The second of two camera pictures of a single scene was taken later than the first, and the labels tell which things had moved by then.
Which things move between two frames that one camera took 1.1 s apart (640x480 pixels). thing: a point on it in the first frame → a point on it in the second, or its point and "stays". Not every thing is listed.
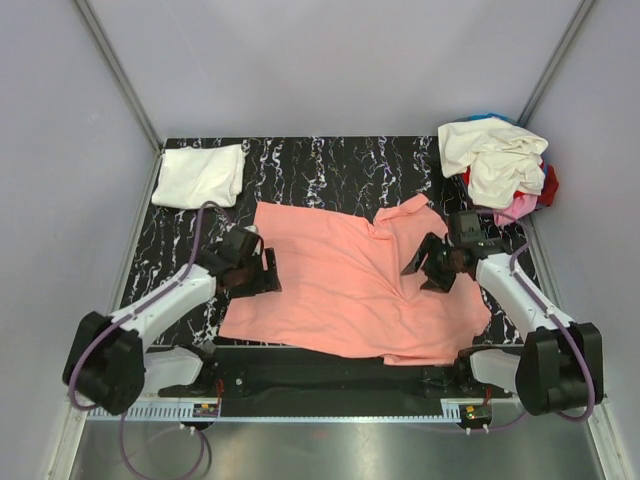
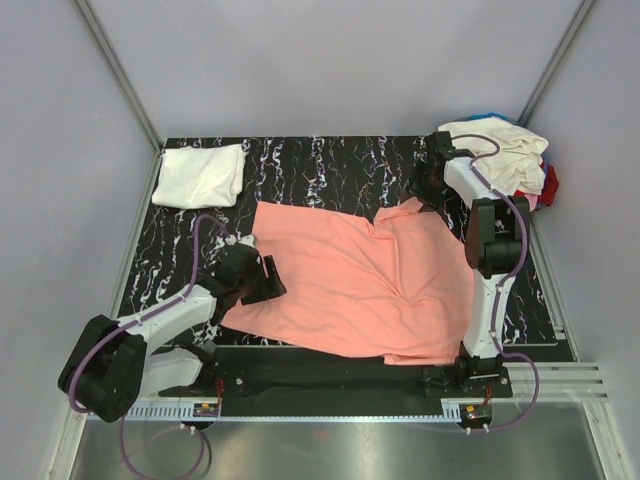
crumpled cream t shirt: (501, 159) stays
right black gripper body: (441, 255) → (427, 190)
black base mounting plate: (285, 383) stays
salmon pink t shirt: (344, 291) stays
